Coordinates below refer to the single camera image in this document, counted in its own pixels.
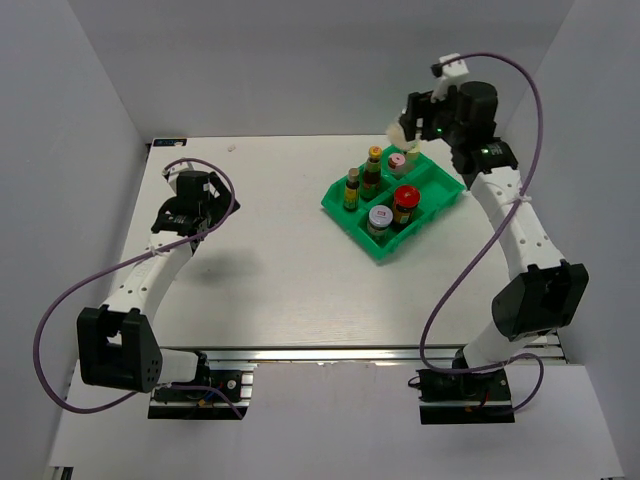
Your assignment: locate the purple cable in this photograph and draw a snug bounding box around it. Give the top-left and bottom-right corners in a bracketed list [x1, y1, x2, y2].
[418, 52, 545, 415]
[32, 157, 238, 415]

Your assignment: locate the pink cap spice shaker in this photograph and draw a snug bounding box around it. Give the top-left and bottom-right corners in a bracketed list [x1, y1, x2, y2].
[387, 152, 407, 179]

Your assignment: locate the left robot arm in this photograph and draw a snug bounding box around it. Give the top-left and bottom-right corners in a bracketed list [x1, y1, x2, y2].
[76, 167, 239, 399]

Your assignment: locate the blue label sticker left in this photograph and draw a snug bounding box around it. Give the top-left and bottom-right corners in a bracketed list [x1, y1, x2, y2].
[151, 138, 187, 148]

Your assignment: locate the green four-compartment plastic tray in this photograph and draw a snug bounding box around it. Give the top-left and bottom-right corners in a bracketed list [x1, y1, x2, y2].
[321, 146, 464, 262]

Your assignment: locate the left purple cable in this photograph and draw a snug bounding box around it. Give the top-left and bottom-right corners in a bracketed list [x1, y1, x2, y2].
[32, 157, 238, 415]

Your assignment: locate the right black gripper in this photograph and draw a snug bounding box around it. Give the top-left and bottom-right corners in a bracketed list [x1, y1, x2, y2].
[398, 84, 465, 148]

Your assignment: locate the green label sauce bottle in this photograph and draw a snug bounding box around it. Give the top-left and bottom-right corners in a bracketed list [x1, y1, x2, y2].
[360, 146, 383, 201]

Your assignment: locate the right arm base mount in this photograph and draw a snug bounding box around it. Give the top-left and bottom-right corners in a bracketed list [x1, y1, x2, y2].
[407, 369, 515, 425]

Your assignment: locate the aluminium table front rail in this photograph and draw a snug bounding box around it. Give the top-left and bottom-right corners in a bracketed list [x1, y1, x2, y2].
[195, 339, 566, 364]

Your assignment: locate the yellow cap spice shaker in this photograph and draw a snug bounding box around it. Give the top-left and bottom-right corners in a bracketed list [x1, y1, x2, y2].
[404, 146, 421, 173]

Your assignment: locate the clear glass jar white powder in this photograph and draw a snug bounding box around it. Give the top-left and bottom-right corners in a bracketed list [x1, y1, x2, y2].
[386, 121, 420, 152]

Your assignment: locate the red lid sauce jar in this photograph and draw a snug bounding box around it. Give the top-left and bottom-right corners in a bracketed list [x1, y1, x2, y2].
[392, 185, 421, 227]

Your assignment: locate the small yellow label bottle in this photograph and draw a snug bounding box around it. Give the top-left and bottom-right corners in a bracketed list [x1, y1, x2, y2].
[343, 168, 360, 212]

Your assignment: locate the silver lid spice jar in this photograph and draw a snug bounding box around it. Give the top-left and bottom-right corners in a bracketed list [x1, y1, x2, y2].
[367, 204, 393, 243]

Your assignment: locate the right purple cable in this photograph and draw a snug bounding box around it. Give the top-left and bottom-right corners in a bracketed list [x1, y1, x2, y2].
[418, 52, 545, 415]

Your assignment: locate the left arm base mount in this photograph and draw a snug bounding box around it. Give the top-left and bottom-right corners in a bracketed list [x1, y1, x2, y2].
[147, 351, 250, 421]

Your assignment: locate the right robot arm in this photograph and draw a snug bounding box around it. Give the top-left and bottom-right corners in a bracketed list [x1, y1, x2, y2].
[387, 54, 589, 399]

